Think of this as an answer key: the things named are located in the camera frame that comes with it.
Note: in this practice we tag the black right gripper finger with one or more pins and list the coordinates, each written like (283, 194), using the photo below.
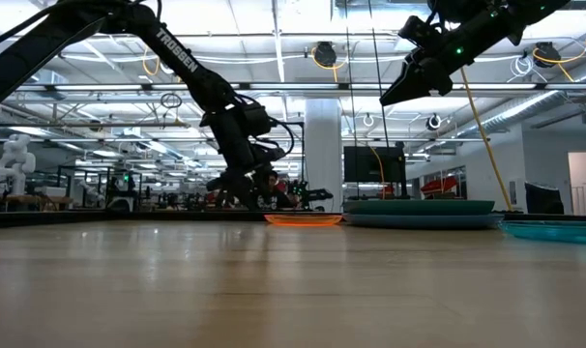
(409, 84)

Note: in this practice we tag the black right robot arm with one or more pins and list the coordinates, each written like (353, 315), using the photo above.
(515, 14)

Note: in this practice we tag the cyan transparent plate blue stripe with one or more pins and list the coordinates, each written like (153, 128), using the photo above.
(554, 233)

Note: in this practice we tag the white building column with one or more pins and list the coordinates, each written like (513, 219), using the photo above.
(322, 145)

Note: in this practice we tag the wooden bench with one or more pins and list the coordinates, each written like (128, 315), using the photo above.
(32, 199)

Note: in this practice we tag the small orange transparent plate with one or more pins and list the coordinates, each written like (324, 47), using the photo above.
(302, 220)

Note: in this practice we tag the person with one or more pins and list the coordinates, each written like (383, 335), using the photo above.
(273, 193)

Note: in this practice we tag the black monitor screen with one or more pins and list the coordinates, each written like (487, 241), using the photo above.
(365, 164)

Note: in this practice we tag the red object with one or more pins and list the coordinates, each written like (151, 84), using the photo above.
(438, 186)

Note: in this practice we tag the black round bin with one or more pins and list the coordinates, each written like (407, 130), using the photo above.
(544, 200)

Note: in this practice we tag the large blue plastic plate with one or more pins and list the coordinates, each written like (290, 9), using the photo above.
(418, 221)

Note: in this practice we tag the black background robot arm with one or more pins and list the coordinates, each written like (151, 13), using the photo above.
(317, 195)

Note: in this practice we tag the white door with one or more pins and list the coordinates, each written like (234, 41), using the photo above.
(583, 174)

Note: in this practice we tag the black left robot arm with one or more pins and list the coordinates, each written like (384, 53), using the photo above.
(177, 50)

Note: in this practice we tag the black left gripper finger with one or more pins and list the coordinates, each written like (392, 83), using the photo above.
(242, 191)

